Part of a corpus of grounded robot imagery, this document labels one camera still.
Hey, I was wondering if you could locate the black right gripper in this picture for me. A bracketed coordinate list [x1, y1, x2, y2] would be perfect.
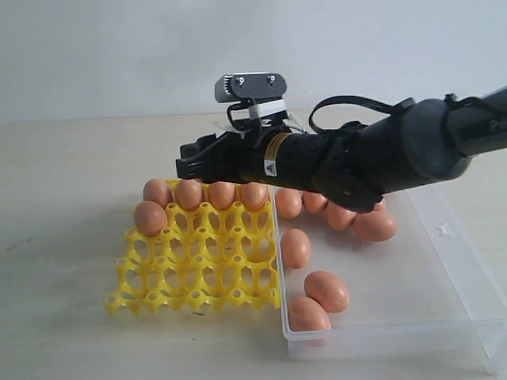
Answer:
[176, 128, 353, 190]

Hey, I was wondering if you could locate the brown egg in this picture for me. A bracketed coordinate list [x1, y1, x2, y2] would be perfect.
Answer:
[275, 188, 303, 219]
[353, 211, 398, 242]
[174, 180, 204, 211]
[280, 229, 312, 269]
[288, 295, 332, 332]
[208, 181, 236, 211]
[304, 271, 350, 314]
[326, 202, 356, 230]
[374, 199, 387, 211]
[143, 178, 173, 208]
[133, 200, 168, 237]
[240, 182, 268, 211]
[302, 192, 328, 214]

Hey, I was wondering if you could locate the clear plastic bin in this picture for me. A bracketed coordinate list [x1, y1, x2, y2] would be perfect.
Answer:
[276, 185, 506, 374]

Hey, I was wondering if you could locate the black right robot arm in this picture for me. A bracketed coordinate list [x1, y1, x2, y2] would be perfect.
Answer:
[176, 89, 506, 213]

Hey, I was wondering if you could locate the yellow plastic egg tray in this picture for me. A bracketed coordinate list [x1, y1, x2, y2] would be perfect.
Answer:
[105, 196, 281, 314]

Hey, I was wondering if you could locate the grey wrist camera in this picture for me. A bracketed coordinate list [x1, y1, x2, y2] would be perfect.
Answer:
[214, 72, 288, 104]

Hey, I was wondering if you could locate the black cable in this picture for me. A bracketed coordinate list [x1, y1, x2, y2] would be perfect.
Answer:
[307, 94, 401, 135]

